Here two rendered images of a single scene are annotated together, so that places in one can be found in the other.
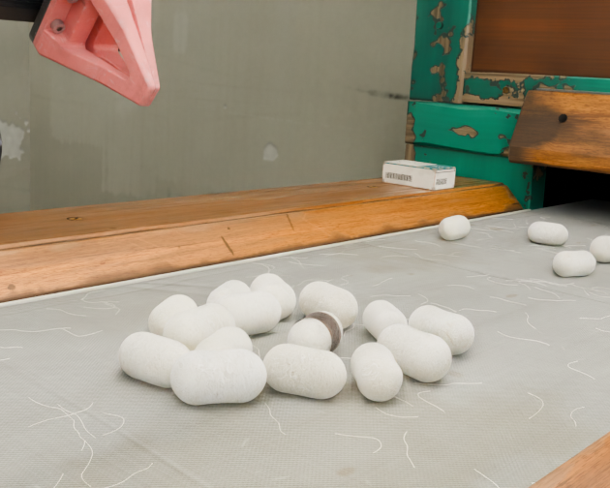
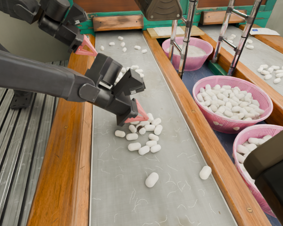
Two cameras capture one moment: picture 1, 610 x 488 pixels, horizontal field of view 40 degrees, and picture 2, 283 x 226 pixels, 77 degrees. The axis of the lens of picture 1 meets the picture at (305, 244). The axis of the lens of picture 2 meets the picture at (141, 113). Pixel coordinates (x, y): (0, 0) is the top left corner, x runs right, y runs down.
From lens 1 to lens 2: 0.58 m
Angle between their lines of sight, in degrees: 54
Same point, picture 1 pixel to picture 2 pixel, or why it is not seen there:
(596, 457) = (167, 74)
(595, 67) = (99, 10)
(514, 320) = (132, 62)
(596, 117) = (106, 21)
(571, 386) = (148, 67)
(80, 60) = (84, 53)
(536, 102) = (95, 19)
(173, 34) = not seen: outside the picture
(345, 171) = (6, 24)
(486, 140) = (84, 26)
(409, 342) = (139, 71)
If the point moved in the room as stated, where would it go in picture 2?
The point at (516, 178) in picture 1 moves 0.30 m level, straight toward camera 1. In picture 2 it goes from (91, 32) to (117, 48)
